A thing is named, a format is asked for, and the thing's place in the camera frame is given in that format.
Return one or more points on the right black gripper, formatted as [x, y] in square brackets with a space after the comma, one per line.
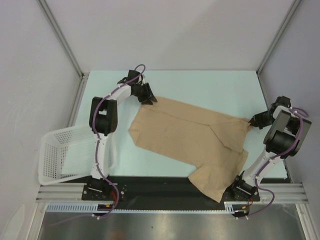
[259, 119]

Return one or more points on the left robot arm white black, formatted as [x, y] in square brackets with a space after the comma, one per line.
[103, 119]

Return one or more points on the slotted cable duct rail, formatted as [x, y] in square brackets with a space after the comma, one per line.
[99, 209]

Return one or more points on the white perforated plastic basket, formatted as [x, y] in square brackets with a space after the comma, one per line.
[66, 154]

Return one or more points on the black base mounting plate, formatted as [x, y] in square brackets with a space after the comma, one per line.
[132, 187]

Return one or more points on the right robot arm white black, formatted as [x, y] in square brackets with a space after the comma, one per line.
[288, 127]

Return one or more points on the right aluminium frame post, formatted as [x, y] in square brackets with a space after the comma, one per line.
[279, 35]

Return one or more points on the beige t shirt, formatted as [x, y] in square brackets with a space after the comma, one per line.
[211, 141]

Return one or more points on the aluminium front rail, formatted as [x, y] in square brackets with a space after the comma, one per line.
[285, 193]

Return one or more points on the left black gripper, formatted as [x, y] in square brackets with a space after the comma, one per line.
[148, 96]

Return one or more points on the left aluminium frame post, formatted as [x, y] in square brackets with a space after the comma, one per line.
[53, 23]

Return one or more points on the aluminium frame post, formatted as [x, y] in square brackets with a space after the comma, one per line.
[53, 23]
[279, 35]

